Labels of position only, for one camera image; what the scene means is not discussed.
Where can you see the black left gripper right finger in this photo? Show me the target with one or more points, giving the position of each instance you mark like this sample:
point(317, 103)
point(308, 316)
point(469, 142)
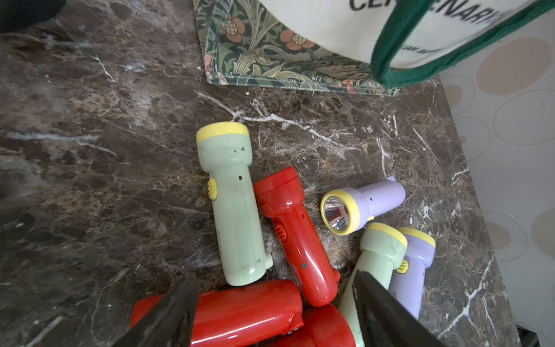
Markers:
point(383, 321)

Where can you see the red flashlight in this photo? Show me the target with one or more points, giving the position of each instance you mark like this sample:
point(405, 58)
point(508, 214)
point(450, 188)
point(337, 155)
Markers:
point(280, 197)

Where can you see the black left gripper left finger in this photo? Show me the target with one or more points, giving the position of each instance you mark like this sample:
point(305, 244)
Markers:
point(170, 322)

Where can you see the green flashlight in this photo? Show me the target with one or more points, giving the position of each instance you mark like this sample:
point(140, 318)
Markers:
point(382, 251)
point(225, 154)

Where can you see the purple flashlight right horizontal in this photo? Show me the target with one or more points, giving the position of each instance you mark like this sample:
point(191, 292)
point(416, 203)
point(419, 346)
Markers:
point(347, 210)

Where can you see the red flashlight horizontal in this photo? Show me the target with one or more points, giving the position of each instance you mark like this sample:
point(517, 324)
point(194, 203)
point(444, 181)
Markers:
point(323, 326)
point(241, 316)

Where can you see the cream green tote bag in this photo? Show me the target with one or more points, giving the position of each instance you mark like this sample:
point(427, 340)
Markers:
point(356, 47)

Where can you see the purple flashlight far right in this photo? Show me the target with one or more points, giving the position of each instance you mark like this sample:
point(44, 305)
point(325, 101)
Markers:
point(408, 280)

